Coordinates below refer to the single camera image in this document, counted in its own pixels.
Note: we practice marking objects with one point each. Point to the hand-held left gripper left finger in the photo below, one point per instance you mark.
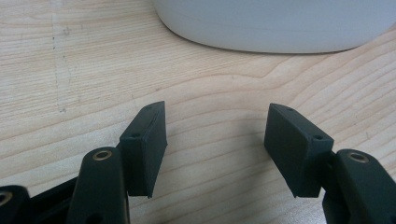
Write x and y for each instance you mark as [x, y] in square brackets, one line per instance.
[144, 152]

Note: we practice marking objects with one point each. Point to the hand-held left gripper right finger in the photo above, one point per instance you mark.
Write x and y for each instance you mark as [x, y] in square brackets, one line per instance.
[295, 152]

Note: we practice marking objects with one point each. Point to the grey pedal trash bin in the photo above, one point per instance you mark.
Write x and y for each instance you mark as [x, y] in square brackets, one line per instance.
[280, 25]

